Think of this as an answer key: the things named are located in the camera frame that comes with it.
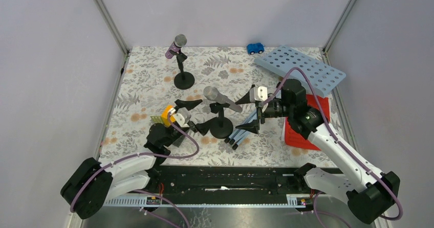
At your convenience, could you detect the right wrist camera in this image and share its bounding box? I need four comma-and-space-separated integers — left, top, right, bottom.
248, 86, 268, 103

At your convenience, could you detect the dark grey building baseplate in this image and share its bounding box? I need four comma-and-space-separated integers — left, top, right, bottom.
172, 134, 185, 147

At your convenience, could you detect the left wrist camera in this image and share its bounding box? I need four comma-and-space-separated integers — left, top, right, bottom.
167, 107, 191, 128

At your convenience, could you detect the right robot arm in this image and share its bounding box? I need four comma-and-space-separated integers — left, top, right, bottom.
236, 79, 400, 224

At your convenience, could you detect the light blue music stand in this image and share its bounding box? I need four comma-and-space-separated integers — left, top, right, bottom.
224, 44, 347, 151

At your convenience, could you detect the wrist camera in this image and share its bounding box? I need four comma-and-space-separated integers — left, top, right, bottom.
167, 107, 191, 128
248, 86, 268, 103

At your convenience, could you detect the red sheet music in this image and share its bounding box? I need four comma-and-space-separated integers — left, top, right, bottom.
283, 97, 330, 151

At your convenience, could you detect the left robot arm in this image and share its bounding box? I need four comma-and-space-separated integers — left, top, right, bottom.
60, 99, 206, 219

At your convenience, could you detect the purple glitter microphone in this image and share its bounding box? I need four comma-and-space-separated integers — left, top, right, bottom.
165, 34, 187, 59

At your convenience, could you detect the orange toy block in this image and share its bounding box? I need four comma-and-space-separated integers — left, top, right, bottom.
161, 105, 176, 127

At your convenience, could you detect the silver microphone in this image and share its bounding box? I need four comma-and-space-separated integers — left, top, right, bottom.
203, 86, 243, 112

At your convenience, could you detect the yellow-green transparent piece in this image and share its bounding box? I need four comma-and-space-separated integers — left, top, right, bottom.
150, 116, 164, 124

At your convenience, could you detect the blue toy car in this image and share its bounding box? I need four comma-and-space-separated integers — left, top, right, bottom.
246, 42, 265, 55

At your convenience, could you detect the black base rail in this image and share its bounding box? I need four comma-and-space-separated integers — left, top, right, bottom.
127, 165, 362, 207

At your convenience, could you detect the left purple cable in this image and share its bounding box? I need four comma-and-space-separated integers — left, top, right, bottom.
69, 111, 200, 214

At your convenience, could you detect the grey cable duct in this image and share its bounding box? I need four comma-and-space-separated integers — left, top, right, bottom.
102, 194, 309, 209

